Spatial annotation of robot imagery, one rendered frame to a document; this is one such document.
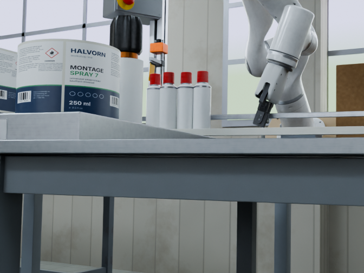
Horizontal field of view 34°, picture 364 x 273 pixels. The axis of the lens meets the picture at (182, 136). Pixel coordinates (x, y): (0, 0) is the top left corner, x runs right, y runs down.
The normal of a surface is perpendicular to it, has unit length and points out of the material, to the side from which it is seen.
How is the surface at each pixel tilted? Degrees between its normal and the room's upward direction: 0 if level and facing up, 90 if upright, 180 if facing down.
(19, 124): 90
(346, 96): 90
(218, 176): 90
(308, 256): 90
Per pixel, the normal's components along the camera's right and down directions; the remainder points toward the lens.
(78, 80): 0.33, -0.06
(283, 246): -0.50, -0.07
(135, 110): 0.65, -0.04
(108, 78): 0.86, -0.02
